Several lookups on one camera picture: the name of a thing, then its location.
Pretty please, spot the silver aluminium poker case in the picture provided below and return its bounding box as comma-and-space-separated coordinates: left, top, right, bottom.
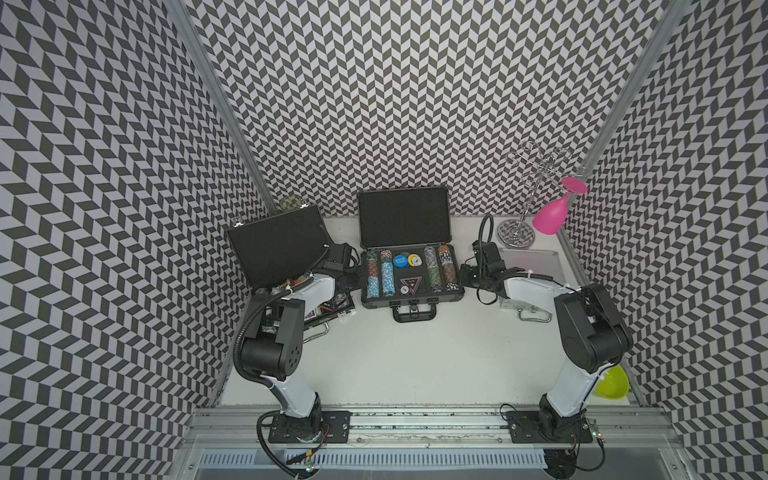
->
497, 247, 568, 324

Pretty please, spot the yellow-green plastic ball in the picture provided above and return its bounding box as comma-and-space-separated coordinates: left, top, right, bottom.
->
594, 365, 631, 400

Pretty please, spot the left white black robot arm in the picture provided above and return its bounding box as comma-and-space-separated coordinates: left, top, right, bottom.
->
232, 243, 360, 443

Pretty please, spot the pink plastic wine glass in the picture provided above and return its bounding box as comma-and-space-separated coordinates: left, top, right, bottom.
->
532, 177, 588, 235

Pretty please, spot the black poker case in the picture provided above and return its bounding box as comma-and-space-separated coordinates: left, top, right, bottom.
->
225, 205, 356, 343
357, 186, 464, 324

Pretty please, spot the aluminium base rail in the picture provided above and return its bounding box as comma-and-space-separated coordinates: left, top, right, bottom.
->
180, 405, 682, 449

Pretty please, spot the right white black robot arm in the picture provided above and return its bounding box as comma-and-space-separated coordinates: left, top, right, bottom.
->
460, 214, 632, 447

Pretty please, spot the triangular all in marker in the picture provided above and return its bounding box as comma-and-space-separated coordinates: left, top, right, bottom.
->
400, 276, 424, 295

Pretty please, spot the blue small blind button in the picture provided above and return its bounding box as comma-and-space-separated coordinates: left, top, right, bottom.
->
393, 255, 408, 268

